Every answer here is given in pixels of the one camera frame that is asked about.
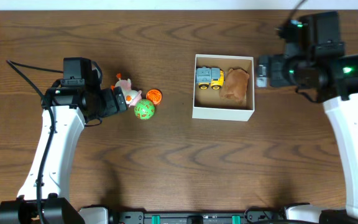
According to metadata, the pink and white duck toy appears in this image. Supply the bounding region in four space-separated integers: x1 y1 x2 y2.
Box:
111 73 142 107

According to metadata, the brown plush teddy bear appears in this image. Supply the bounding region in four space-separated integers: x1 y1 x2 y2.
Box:
219 68 250 104

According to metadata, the grey and yellow toy truck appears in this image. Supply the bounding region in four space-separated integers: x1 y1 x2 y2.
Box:
195 67 224 90

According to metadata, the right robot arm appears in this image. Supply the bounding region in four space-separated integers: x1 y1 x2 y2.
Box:
256 11 358 223

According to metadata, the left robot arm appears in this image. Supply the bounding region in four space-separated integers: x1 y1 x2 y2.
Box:
0 79 127 223

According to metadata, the green ball with orange marks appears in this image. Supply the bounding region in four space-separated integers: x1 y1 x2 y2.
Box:
134 99 155 120

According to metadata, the orange round toy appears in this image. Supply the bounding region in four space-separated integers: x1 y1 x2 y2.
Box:
146 89 162 105

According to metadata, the white open box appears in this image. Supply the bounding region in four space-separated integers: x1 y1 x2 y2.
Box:
192 54 255 121

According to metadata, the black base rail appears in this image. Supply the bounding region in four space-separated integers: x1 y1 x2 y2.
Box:
79 205 347 224

